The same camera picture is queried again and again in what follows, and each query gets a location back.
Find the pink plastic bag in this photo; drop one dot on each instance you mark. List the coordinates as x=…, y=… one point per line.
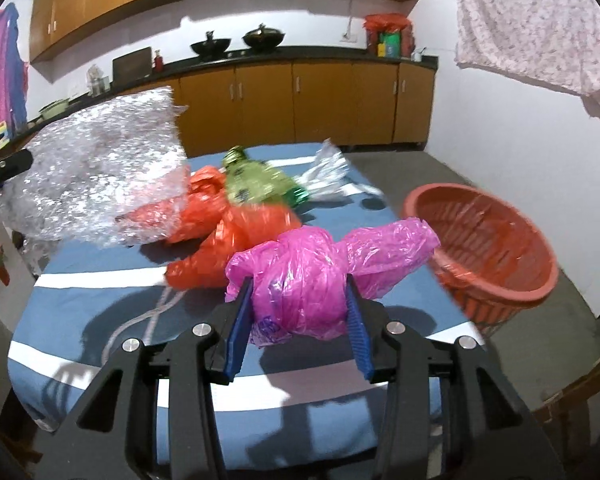
x=300, y=270

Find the dark cutting board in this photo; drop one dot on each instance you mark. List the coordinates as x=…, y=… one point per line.
x=132, y=64

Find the orange plastic bag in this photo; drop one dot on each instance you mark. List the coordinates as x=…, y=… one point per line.
x=235, y=245
x=200, y=210

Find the black wok with lid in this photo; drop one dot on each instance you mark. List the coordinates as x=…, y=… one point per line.
x=263, y=37

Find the wooden base cabinet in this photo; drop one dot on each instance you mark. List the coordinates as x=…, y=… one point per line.
x=320, y=105

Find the green box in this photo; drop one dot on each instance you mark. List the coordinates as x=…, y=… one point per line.
x=391, y=46

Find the red plastic basket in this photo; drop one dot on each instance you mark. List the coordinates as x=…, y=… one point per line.
x=480, y=240

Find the clear bubble wrap sheet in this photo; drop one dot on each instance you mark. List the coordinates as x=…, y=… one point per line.
x=95, y=170

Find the red bottle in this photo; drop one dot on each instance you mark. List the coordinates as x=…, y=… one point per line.
x=158, y=61

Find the red plastic bag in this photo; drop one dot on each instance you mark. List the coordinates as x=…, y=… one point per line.
x=387, y=22

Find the blue white striped blanket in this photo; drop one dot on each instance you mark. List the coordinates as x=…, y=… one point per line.
x=105, y=310

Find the pink floral hanging cloth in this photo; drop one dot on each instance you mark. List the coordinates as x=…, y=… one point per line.
x=530, y=25

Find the pink and blue hanging cloth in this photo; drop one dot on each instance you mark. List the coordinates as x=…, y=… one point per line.
x=0, y=70

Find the green bowl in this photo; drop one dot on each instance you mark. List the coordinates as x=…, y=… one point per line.
x=55, y=109

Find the clear plastic bag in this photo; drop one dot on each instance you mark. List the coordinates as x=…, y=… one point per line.
x=325, y=170

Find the green plastic bag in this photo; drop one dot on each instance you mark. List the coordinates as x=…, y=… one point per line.
x=252, y=182

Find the white cup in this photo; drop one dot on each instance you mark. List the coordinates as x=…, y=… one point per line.
x=418, y=55

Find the glass jar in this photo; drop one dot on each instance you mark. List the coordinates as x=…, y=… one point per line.
x=99, y=82

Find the black countertop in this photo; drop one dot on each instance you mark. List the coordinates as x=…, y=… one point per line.
x=320, y=52

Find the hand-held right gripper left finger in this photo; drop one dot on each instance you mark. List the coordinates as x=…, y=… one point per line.
x=240, y=332

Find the wooden stool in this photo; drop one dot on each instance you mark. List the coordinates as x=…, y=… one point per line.
x=575, y=400

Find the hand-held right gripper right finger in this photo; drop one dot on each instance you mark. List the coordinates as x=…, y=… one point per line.
x=357, y=332

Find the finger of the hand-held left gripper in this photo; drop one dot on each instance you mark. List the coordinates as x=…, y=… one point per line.
x=7, y=162

